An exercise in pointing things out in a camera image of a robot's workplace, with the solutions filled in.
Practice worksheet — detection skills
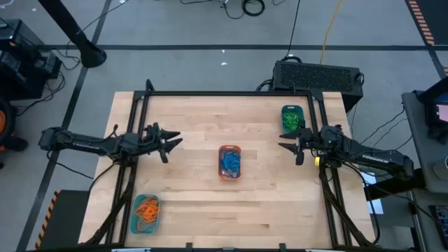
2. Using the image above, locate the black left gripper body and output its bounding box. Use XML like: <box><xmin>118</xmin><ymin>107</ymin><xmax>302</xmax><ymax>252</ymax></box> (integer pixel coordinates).
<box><xmin>141</xmin><ymin>122</ymin><xmax>171</xmax><ymax>165</ymax></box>

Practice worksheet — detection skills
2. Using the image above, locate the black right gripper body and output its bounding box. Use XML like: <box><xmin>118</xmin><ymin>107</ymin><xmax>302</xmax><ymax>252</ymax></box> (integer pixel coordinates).
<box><xmin>295</xmin><ymin>120</ymin><xmax>323</xmax><ymax>167</ymax></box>

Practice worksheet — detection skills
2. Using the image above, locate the dark teal plastic basket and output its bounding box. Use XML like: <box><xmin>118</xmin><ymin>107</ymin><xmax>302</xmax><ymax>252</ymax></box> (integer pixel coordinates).
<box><xmin>281</xmin><ymin>104</ymin><xmax>306</xmax><ymax>134</ymax></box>

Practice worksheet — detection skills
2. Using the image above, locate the orange plastic basket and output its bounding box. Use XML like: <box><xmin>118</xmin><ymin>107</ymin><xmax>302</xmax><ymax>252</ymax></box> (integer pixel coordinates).
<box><xmin>218</xmin><ymin>145</ymin><xmax>242</xmax><ymax>181</ymax></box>

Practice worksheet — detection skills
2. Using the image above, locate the black computer tower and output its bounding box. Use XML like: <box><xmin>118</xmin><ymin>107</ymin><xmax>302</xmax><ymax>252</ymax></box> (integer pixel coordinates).
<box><xmin>272</xmin><ymin>59</ymin><xmax>365</xmax><ymax>113</ymax></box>

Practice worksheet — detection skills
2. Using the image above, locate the light teal plastic basket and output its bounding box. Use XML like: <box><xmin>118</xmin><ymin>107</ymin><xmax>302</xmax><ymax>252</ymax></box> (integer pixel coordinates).
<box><xmin>129</xmin><ymin>193</ymin><xmax>161</xmax><ymax>235</ymax></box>

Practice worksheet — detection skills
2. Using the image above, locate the white sheet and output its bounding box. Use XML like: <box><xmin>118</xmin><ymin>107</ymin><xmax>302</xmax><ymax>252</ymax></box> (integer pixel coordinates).
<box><xmin>359</xmin><ymin>171</ymin><xmax>384</xmax><ymax>216</ymax></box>

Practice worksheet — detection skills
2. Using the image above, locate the black desk crossbar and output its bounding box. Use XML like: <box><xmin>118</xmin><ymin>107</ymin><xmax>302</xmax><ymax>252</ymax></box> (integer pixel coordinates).
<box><xmin>363</xmin><ymin>167</ymin><xmax>427</xmax><ymax>201</ymax></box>

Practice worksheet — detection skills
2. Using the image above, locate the black pole with round base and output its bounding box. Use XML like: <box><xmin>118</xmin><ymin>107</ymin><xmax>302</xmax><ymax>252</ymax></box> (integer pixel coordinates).
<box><xmin>36</xmin><ymin>0</ymin><xmax>108</xmax><ymax>69</ymax></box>

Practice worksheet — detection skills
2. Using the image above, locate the grey desk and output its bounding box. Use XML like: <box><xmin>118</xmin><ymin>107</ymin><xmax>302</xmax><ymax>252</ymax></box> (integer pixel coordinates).
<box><xmin>401</xmin><ymin>90</ymin><xmax>448</xmax><ymax>195</ymax></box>

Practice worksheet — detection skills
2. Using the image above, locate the black hazard-striped floor mat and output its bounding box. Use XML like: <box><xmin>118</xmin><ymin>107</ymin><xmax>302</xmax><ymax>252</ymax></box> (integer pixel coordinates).
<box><xmin>34</xmin><ymin>189</ymin><xmax>91</xmax><ymax>251</ymax></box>
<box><xmin>405</xmin><ymin>0</ymin><xmax>448</xmax><ymax>46</ymax></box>

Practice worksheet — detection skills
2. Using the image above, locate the black monitor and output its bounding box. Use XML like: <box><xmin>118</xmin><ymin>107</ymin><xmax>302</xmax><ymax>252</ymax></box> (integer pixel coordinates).
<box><xmin>418</xmin><ymin>76</ymin><xmax>448</xmax><ymax>145</ymax></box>

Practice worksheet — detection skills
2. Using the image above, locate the grey round disc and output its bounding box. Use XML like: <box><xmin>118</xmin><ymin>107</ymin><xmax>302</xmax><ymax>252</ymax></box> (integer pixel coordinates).
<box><xmin>432</xmin><ymin>161</ymin><xmax>448</xmax><ymax>181</ymax></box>

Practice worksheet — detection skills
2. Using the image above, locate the orange and black machine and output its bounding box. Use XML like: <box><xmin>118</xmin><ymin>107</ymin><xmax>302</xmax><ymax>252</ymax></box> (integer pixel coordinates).
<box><xmin>0</xmin><ymin>96</ymin><xmax>29</xmax><ymax>153</ymax></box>

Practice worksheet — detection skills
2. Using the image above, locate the black equipment cart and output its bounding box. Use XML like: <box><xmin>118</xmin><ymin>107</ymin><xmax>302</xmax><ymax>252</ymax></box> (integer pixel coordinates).
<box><xmin>0</xmin><ymin>19</ymin><xmax>64</xmax><ymax>102</ymax></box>

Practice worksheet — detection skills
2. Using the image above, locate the black keyboard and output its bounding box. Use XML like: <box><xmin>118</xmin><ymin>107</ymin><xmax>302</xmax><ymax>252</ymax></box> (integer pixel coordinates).
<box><xmin>429</xmin><ymin>204</ymin><xmax>448</xmax><ymax>241</ymax></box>

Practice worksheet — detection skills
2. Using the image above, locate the black aluminium table frame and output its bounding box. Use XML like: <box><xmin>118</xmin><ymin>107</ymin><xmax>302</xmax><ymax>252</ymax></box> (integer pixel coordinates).
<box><xmin>83</xmin><ymin>78</ymin><xmax>378</xmax><ymax>252</ymax></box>

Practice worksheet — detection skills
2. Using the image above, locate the yellow floor cable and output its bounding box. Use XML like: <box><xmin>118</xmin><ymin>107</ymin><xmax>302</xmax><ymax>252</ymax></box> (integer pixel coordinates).
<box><xmin>318</xmin><ymin>0</ymin><xmax>343</xmax><ymax>65</ymax></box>

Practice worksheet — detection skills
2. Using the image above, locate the black floor cable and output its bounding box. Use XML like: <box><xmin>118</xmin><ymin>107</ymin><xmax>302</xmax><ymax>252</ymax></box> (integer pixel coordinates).
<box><xmin>281</xmin><ymin>0</ymin><xmax>302</xmax><ymax>63</ymax></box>

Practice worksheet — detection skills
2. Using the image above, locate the coiled black cable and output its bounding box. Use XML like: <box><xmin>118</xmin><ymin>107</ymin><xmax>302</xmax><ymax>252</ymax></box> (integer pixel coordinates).
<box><xmin>241</xmin><ymin>0</ymin><xmax>266</xmax><ymax>18</ymax></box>

